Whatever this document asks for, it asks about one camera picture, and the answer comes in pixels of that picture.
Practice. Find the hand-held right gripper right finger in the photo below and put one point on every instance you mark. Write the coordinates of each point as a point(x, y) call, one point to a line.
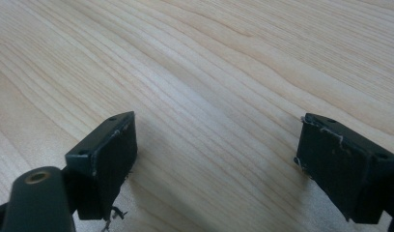
point(343, 167)

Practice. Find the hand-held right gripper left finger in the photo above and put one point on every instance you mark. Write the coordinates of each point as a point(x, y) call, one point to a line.
point(105, 154)

